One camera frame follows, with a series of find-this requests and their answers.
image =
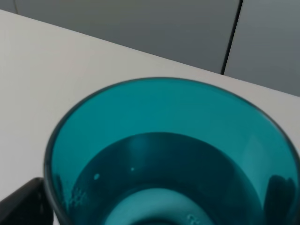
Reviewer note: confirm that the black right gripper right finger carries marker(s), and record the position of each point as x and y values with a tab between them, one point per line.
279	198

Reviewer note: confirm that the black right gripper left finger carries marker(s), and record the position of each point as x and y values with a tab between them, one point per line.
28	205

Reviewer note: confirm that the teal transparent plastic cup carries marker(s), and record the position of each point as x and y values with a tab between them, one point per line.
166	151

